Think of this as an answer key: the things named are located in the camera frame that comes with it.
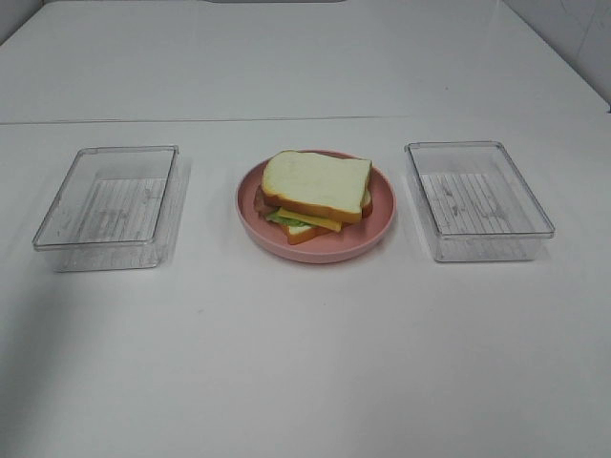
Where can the clear plastic tray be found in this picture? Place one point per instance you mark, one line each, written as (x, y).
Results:
(474, 204)
(117, 208)

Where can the bacon strip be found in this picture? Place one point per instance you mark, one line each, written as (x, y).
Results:
(260, 205)

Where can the left clear plastic tray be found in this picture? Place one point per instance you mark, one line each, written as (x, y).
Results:
(117, 208)

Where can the yellow cheese slice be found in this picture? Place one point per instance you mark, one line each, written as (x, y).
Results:
(329, 224)

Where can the bread slice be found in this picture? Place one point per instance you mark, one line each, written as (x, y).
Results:
(299, 234)
(317, 185)

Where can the green lettuce leaf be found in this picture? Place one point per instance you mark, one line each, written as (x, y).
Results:
(277, 218)

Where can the pink round plate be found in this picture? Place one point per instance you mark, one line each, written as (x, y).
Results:
(351, 242)

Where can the right clear plastic tray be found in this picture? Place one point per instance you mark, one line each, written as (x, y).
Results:
(474, 204)

